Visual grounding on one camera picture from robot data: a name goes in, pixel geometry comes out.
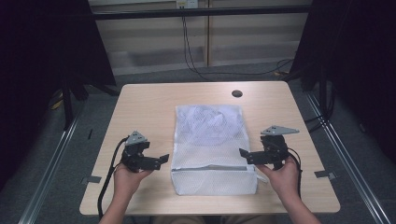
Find yellow floor object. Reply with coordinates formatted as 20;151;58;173
49;90;65;111

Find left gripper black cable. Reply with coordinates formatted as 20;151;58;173
97;135;130;219

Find white mesh laundry bag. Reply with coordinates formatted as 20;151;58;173
170;104;269;197

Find metal floor rail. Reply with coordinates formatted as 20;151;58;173
18;113;82;224
304;91;392;224

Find person's left hand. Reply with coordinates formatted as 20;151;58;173
113;163;154;203

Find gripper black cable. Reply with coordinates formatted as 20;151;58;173
97;135;130;219
287;147;304;199

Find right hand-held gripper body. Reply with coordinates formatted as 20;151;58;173
257;124;300;171

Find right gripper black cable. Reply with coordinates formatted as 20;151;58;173
287;147;304;199

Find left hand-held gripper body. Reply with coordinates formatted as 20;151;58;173
120;130;163;174

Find black wall cables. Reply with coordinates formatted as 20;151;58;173
181;15;294;83

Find dark curtain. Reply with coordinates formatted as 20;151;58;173
0;0;117;191
290;0;396;163

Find black metal stand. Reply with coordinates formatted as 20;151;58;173
60;73;75;132
318;66;332;121

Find person's right hand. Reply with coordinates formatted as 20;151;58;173
255;156;301;201

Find black floor cables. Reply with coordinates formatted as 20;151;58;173
304;87;338;133

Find black horizontal bar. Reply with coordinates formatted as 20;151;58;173
92;5;313;21

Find grey tape piece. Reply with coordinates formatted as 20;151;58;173
314;170;337;181
80;175;103;185

